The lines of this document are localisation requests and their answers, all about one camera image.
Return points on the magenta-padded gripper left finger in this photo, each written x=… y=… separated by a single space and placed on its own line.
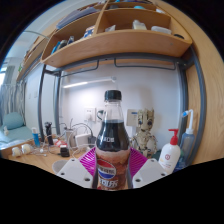
x=75 y=171

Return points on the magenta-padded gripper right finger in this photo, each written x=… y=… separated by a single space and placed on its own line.
x=150 y=170

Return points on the cola bottle with black cap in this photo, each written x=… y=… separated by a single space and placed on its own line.
x=112 y=146

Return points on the white speckled mug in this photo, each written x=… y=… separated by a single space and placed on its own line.
x=59 y=165

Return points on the small black box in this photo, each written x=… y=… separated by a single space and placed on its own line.
x=64 y=151

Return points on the white pump bottle, red pump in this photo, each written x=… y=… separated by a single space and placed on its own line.
x=169 y=156

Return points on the white charger block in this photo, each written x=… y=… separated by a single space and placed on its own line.
x=82 y=139

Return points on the wooden tree figurine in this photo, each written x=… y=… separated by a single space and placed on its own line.
x=145 y=133

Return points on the black electric shaver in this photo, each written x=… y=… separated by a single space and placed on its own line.
x=48 y=133

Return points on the blue spray bottle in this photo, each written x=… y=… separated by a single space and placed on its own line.
x=187 y=140

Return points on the blue tube with white cap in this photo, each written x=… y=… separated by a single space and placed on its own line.
x=35 y=138

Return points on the teal pillow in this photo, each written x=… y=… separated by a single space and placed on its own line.
x=12 y=120

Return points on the white desk lamp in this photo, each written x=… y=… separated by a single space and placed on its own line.
x=86 y=82

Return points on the wooden shelf unit with items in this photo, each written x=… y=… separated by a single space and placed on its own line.
x=116 y=45

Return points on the grey metal loft bed frame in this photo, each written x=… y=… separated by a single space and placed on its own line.
x=40 y=100

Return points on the wooden bed rail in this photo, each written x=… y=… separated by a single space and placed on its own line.
x=33 y=55

